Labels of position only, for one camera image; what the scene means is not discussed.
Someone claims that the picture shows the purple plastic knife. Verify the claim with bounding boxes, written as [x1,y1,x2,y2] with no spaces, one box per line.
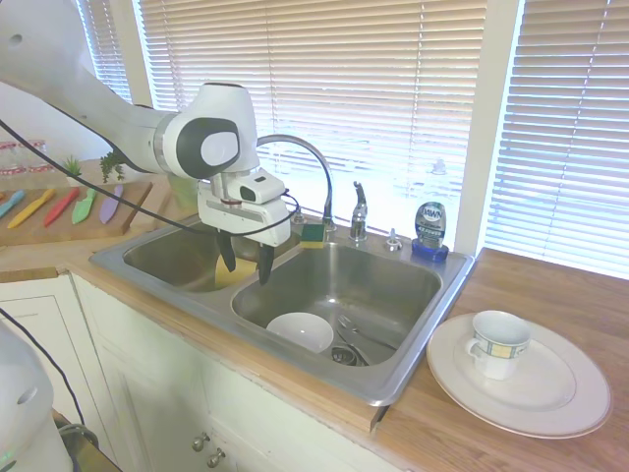
[98,184,125,221]

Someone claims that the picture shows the tall white window blind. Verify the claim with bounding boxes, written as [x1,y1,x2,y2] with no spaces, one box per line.
[483,0,629,287]

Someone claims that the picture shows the yellow green scrub sponge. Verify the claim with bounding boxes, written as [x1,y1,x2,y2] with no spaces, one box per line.
[300,223,326,250]

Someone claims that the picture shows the stainless steel double sink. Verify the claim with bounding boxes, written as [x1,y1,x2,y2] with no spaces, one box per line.
[87,210,477,408]

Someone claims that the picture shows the chrome faucet lever handle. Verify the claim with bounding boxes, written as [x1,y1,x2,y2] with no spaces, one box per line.
[348,180,370,243]

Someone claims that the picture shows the blue Dawn dish soap bottle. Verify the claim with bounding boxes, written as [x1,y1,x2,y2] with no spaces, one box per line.
[410,198,451,265]

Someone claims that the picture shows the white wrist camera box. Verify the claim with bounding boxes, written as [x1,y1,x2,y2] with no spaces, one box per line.
[238,171,288,205]

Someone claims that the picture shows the white ceramic bowl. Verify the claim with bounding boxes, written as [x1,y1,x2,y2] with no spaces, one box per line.
[265,311,335,355]

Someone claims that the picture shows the wide white window blind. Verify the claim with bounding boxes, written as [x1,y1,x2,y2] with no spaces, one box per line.
[139,0,488,235]

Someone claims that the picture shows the chrome faucet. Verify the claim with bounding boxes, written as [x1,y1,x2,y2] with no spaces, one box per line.
[255,134,338,233]

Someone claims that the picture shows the white kitchen cabinet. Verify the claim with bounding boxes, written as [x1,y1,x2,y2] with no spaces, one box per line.
[0,267,399,472]

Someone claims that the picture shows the red plastic knife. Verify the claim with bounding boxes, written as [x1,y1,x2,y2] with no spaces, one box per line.
[43,186,82,229]

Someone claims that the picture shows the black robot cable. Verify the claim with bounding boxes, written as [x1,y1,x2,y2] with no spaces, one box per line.
[0,117,302,429]

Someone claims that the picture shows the yellow cellulose sponge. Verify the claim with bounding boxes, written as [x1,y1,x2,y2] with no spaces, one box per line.
[213,254,259,292]

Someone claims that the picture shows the white patterned ceramic cup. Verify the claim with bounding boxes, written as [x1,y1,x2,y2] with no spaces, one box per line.
[463,310,534,382]

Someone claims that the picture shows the clear jar red checkered lid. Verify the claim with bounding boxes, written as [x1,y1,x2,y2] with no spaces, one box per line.
[26,139,53,175]
[0,140,22,178]

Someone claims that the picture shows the metal sink drain strainer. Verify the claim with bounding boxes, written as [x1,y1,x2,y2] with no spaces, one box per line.
[330,345,371,368]

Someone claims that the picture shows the angled wooden board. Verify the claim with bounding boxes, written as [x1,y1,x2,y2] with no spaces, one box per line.
[128,182,200,233]

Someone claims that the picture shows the large white dinner plate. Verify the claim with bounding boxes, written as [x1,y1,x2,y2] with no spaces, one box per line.
[426,311,613,441]

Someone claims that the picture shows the small spiky potted plant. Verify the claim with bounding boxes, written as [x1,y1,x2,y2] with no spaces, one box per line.
[62,154,84,189]

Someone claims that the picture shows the yellow plastic knife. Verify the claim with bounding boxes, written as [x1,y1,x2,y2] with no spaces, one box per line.
[7,187,57,230]

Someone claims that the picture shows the colourful knives on board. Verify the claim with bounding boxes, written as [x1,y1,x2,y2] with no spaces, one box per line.
[0,181,155,248]

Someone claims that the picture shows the blue plastic knife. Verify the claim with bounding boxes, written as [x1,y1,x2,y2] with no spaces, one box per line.
[0,190,27,220]

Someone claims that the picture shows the leafy potted plant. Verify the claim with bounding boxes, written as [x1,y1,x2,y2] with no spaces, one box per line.
[98,150,127,185]

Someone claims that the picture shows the narrow white window blind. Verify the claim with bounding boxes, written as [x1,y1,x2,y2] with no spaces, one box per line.
[78,0,135,105]

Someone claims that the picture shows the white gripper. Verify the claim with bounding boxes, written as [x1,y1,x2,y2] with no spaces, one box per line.
[197,181,293,287]

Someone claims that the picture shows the green plastic knife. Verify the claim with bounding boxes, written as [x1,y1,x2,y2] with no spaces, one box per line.
[71,188,99,226]

